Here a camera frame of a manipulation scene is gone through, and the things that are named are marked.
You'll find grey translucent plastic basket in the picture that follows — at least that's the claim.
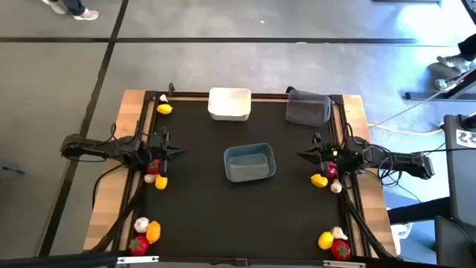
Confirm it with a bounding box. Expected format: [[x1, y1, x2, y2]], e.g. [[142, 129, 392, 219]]
[[285, 88, 332, 128]]

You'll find yellow floor cable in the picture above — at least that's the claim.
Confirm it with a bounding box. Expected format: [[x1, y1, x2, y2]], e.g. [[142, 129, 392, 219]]
[[367, 122, 434, 137]]

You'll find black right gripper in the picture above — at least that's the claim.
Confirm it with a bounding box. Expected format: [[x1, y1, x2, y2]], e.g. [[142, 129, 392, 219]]
[[297, 133, 338, 176]]

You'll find black floor beam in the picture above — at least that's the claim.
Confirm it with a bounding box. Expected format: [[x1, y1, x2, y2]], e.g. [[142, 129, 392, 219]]
[[386, 196, 451, 226]]

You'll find black aluminium table frame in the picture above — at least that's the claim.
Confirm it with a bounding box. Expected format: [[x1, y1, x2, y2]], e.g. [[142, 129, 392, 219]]
[[113, 82, 373, 261]]

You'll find white floor cable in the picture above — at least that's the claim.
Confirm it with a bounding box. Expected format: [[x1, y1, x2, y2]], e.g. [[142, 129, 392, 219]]
[[367, 70, 476, 130]]

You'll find silver metal bracket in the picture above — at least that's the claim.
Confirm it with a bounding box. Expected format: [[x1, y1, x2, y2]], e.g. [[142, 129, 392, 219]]
[[116, 255, 160, 265], [322, 260, 367, 268]]

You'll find black cabinet with sticker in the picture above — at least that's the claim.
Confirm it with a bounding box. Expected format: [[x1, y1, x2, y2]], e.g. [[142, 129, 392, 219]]
[[441, 112, 476, 228]]

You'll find blue plastic basket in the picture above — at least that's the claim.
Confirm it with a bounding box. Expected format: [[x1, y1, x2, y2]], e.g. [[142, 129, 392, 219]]
[[222, 142, 277, 183]]

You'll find black table mat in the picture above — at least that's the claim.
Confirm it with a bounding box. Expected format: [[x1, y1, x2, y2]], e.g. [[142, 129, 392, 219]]
[[133, 97, 353, 261]]

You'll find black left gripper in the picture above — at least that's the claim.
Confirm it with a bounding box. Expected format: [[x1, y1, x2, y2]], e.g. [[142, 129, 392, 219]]
[[150, 127, 186, 176]]

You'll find person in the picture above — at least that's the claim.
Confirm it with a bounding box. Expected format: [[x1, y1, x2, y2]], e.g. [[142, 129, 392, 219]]
[[434, 32, 476, 92], [40, 0, 100, 22]]

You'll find black floor stand base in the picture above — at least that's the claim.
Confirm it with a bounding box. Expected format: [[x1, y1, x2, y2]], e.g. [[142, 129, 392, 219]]
[[404, 68, 476, 101]]

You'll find white plastic basket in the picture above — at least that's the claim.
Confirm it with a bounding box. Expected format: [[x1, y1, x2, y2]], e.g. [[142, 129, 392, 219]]
[[207, 86, 252, 122]]

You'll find black box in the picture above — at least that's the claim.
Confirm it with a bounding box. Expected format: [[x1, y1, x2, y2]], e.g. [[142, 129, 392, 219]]
[[434, 214, 476, 268]]

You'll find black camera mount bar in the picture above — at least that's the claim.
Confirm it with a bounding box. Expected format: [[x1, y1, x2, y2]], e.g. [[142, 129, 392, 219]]
[[0, 249, 476, 268]]

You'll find grey floor disc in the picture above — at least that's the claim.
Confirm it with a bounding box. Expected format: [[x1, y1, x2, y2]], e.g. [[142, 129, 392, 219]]
[[0, 159, 28, 179]]

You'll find white object under table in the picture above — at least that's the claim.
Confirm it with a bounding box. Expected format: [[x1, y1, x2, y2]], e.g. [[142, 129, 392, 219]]
[[389, 222, 414, 256]]

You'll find black support strut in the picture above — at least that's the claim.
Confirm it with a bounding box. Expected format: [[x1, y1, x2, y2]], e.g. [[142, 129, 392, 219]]
[[89, 174, 146, 254], [341, 193, 396, 260]]

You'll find orange-yellow toy pepper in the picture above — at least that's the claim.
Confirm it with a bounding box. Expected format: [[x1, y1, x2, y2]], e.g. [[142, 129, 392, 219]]
[[145, 220, 162, 245]]

